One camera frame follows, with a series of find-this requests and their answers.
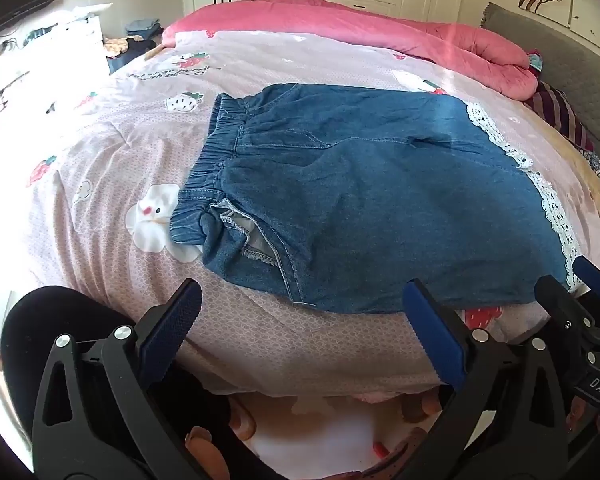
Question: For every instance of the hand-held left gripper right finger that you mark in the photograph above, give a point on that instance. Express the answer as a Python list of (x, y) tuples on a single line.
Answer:
[(432, 335)]

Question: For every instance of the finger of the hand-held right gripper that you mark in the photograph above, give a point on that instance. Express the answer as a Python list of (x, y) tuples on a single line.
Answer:
[(596, 279), (562, 310)]

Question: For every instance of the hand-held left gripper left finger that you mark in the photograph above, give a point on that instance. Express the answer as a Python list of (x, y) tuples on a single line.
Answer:
[(175, 320)]

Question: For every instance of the blue denim pants lace trim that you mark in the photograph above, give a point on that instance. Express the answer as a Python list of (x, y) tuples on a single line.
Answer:
[(355, 200)]

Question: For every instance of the beige mattress pad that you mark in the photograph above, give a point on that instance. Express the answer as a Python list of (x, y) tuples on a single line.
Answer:
[(597, 225)]

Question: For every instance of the person's leg in black trousers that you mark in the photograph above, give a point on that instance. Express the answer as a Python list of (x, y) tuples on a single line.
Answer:
[(45, 310)]

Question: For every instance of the pink strawberry printed bed sheet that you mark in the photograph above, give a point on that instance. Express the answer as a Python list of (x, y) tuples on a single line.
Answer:
[(105, 200)]

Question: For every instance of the purple striped pillow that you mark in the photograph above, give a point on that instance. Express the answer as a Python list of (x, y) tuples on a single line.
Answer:
[(560, 110)]

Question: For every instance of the grey padded headboard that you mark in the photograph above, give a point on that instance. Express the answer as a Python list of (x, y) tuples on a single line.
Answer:
[(555, 60)]

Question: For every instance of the teal pink small cloth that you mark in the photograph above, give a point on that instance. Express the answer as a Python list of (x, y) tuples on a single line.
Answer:
[(535, 61)]

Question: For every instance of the white dresser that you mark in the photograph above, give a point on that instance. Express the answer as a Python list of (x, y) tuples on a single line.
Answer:
[(87, 45)]

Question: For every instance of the blue clothes pile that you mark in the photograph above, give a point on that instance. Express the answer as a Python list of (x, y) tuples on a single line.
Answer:
[(140, 27)]

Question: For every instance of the pink quilt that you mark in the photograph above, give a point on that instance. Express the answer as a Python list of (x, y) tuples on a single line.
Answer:
[(330, 20)]

